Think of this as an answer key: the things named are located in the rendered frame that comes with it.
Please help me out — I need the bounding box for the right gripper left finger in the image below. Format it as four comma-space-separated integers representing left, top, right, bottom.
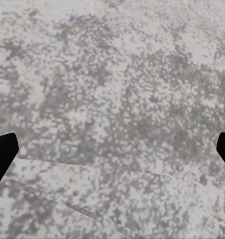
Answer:
0, 132, 19, 180

